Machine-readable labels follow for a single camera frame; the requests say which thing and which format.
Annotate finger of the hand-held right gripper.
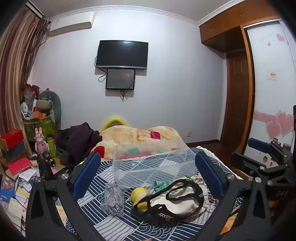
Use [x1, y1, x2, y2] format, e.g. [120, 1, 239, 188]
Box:
[247, 138, 293, 166]
[231, 152, 289, 183]

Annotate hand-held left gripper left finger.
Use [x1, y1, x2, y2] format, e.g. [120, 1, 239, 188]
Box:
[25, 152, 102, 241]

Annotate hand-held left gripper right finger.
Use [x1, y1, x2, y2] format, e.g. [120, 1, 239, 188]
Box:
[195, 151, 271, 241]

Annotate green striped cloth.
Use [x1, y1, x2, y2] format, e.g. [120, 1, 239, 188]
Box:
[153, 177, 177, 194]

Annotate yellow plush ball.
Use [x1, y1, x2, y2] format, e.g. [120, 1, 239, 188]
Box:
[131, 187, 151, 204]

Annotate clear plastic storage box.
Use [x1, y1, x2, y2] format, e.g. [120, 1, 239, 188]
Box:
[112, 142, 199, 189]

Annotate pink heart stickers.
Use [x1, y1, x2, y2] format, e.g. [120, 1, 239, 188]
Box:
[265, 111, 295, 141]

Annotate dark clothes pile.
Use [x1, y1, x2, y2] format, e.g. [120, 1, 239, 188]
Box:
[54, 122, 103, 164]

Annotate black flashlight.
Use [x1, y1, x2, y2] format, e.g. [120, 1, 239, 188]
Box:
[42, 151, 56, 167]

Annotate black bag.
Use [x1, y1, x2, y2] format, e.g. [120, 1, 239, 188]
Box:
[38, 156, 55, 181]

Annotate green bottle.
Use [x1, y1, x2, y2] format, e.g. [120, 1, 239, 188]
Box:
[47, 137, 57, 158]

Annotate white sliding wardrobe door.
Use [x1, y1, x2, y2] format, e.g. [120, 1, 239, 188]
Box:
[244, 20, 296, 167]

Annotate wooden door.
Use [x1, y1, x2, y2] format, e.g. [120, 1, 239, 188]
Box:
[220, 51, 252, 148]

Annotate orange yellow cloth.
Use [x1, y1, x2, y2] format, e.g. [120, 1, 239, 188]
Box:
[228, 212, 239, 233]

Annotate pink rabbit toy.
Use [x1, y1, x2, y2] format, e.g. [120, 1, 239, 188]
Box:
[34, 127, 46, 154]

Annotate yellow fleece blanket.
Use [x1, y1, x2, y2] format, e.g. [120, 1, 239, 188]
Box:
[91, 126, 186, 161]

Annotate blue white patterned bed sheet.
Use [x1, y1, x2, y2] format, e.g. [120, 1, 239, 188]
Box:
[64, 146, 244, 241]

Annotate green storage box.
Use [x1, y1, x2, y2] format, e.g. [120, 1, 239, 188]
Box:
[24, 115, 59, 142]

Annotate red book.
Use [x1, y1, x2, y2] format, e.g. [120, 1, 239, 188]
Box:
[8, 158, 33, 176]

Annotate pile of papers and books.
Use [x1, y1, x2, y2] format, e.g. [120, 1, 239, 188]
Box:
[0, 160, 68, 235]

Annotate orange box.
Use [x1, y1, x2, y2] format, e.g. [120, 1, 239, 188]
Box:
[30, 111, 49, 120]

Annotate grey box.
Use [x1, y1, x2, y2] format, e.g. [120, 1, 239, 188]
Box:
[0, 141, 26, 158]

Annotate grey green plush toy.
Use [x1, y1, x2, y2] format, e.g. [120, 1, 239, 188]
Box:
[37, 90, 62, 124]

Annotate red box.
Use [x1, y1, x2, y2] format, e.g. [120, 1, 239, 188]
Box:
[0, 129, 25, 146]

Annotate wooden overhead cabinet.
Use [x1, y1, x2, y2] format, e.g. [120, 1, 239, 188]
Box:
[199, 3, 282, 54]

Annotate brown striped curtain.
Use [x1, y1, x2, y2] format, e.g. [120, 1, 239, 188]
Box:
[0, 7, 51, 141]

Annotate white air conditioner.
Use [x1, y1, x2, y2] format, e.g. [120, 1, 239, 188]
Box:
[47, 12, 96, 33]

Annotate small black wall monitor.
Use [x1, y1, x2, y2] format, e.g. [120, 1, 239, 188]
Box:
[105, 68, 136, 90]

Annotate large black wall television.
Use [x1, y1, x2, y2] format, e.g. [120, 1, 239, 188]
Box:
[95, 40, 149, 70]

